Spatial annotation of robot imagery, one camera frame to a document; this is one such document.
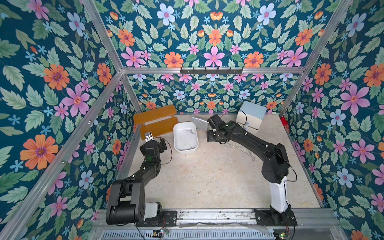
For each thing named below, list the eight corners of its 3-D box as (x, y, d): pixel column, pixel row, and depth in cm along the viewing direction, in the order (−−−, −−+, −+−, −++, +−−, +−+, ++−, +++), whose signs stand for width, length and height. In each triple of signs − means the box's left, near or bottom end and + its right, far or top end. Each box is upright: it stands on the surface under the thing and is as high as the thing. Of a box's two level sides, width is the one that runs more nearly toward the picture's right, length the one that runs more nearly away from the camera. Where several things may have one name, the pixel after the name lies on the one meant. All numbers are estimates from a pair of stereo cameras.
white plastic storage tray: (171, 155, 99) (169, 150, 94) (175, 127, 115) (174, 121, 110) (198, 155, 99) (197, 150, 94) (198, 127, 115) (198, 121, 110)
